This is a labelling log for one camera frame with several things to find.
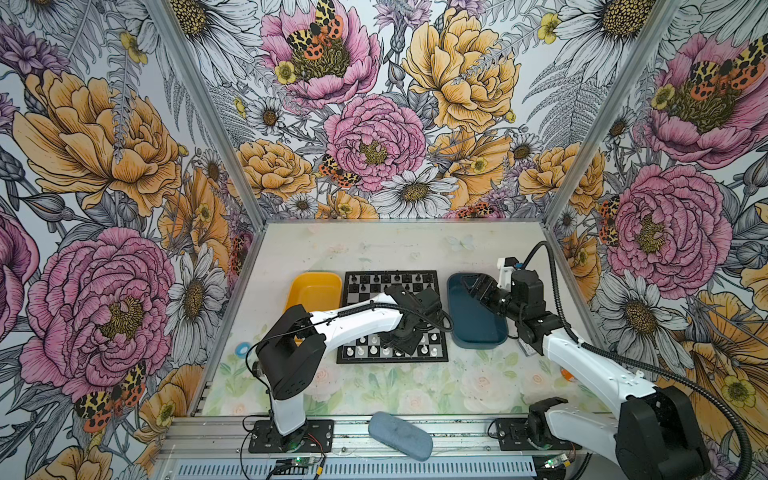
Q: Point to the yellow plastic tray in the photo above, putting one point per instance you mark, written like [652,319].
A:
[316,291]

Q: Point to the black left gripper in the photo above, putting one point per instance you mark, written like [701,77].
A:
[408,347]

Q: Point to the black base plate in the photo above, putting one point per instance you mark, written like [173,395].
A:
[314,436]
[512,434]

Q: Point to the aluminium front rail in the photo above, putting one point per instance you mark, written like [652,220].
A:
[636,435]

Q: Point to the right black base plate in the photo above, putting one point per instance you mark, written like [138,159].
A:
[512,434]

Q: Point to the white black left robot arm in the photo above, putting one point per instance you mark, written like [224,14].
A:
[292,350]

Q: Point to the teal plastic tray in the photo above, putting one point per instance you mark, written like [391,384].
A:
[475,327]

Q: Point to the grey blue oval pouch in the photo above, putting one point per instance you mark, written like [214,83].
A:
[401,435]

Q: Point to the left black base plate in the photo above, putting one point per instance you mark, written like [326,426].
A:
[314,436]

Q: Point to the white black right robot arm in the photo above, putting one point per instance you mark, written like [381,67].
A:
[615,384]

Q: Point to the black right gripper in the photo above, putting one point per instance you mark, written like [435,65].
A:
[482,280]

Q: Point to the black white chessboard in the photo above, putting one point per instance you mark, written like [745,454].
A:
[427,344]

